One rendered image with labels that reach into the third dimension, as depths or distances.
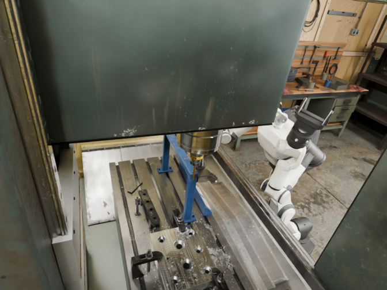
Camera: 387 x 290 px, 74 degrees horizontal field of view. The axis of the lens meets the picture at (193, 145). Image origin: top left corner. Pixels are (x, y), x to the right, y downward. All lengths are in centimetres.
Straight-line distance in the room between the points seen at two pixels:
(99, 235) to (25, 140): 126
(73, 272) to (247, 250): 102
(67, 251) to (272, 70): 73
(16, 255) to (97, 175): 140
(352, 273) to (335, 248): 11
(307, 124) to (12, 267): 101
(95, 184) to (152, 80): 137
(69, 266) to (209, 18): 72
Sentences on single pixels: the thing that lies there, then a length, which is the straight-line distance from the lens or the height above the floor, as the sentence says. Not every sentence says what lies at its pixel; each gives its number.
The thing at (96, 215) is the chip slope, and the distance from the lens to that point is 183.
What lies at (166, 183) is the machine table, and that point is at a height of 90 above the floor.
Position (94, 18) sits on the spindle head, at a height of 190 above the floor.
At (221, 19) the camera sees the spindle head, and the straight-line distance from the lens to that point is 66.
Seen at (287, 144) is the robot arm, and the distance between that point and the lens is 122.
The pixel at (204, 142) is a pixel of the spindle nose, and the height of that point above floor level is 155.
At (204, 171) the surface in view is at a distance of 126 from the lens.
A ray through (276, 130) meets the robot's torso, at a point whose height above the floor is 133.
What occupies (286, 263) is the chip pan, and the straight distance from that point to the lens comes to 173.
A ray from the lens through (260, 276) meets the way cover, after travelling 157.
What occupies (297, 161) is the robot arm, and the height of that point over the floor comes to 136.
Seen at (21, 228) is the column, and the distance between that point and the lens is 55.
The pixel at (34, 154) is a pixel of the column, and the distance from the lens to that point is 59.
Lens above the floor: 198
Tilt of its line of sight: 32 degrees down
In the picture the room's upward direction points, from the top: 7 degrees clockwise
